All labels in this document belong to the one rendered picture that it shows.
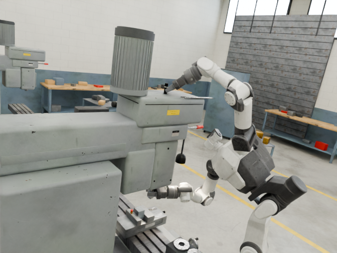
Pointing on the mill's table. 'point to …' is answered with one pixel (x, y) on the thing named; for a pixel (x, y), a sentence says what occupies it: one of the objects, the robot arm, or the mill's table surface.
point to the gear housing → (164, 133)
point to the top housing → (161, 108)
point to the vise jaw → (148, 214)
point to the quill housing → (163, 164)
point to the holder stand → (181, 247)
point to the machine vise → (126, 226)
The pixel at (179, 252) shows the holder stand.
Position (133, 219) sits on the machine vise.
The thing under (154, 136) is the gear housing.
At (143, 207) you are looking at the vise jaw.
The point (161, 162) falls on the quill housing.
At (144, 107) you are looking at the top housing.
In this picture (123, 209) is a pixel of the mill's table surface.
